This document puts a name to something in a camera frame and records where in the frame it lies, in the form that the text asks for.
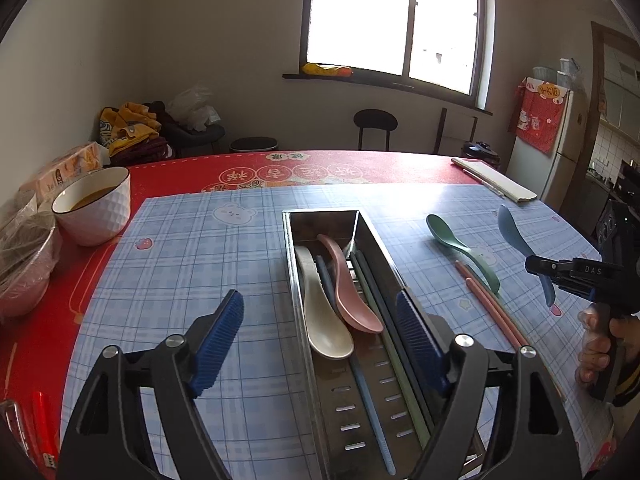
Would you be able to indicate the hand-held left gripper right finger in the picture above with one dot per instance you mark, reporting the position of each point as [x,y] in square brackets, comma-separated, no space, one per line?
[417,340]

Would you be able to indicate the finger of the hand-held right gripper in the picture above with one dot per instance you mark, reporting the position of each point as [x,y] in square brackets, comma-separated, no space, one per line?
[547,266]

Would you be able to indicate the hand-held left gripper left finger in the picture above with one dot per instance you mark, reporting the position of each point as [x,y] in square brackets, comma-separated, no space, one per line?
[220,340]

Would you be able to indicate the blue spoon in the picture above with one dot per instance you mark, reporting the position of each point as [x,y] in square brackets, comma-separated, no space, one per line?
[510,225]

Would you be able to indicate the green chopstick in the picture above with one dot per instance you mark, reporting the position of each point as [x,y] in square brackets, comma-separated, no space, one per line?
[405,400]

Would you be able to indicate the pink spoon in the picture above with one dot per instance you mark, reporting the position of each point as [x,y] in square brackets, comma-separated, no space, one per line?
[355,310]

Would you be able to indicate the blue chopstick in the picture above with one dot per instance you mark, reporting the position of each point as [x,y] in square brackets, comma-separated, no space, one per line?
[370,410]

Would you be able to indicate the cream spoon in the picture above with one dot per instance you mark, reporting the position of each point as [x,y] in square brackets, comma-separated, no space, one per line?
[325,330]

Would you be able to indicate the stainless steel utensil box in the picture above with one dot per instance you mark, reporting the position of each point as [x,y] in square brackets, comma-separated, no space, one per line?
[340,395]

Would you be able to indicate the person's right forearm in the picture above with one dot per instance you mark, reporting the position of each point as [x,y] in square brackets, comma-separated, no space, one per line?
[629,392]

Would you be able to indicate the person's right hand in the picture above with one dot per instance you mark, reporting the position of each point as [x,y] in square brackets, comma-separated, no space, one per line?
[592,345]

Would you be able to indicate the pink chopstick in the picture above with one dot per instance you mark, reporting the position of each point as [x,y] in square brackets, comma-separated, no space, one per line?
[492,315]
[480,287]

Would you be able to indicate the blue plaid table mat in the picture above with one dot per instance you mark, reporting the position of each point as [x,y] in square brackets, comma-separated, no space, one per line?
[200,270]

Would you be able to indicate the white refrigerator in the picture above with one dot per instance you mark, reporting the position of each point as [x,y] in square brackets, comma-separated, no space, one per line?
[565,170]

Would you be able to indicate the white pen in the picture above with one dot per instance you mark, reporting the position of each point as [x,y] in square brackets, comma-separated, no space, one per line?
[482,181]

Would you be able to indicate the green spoon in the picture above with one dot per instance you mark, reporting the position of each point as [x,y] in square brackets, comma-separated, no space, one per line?
[440,227]

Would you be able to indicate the black pressure cooker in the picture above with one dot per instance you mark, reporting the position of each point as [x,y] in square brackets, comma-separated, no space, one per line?
[480,152]

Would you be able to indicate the red printed fridge cover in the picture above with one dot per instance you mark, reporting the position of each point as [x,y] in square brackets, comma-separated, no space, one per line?
[540,115]

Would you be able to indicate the red printed tablecloth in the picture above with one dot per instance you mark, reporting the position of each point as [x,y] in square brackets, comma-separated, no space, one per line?
[175,175]

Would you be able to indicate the white textured bowl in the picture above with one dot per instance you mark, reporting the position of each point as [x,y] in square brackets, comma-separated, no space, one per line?
[95,220]

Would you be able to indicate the clear plastic containers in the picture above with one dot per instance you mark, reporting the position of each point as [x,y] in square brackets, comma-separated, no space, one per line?
[565,72]

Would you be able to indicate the red lighter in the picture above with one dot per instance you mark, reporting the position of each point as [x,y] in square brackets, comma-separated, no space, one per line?
[42,425]

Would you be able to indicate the dark padded seat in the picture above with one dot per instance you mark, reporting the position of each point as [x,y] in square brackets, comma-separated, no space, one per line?
[200,140]

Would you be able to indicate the plastic wrapped metal bowl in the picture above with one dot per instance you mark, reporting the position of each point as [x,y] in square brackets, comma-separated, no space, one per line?
[25,265]

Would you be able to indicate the black round chair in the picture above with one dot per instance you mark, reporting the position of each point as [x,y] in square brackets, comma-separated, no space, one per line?
[375,122]

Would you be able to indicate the silver metal object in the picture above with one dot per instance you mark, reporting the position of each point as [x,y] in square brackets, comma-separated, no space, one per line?
[10,420]

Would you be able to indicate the orange tissue box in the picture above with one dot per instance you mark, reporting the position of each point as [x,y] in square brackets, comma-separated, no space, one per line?
[65,170]

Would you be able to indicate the yellow jacket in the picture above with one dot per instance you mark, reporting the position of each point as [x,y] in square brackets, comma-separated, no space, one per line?
[127,125]

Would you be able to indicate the clear plastic bag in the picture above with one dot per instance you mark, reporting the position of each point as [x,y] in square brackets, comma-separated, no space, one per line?
[192,107]

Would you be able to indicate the yellow toy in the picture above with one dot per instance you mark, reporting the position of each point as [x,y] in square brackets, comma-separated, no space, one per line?
[325,70]

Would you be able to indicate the window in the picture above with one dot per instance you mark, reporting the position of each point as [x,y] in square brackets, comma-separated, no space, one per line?
[360,15]

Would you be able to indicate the dark folding frame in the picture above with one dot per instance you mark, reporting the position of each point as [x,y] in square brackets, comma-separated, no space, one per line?
[442,130]

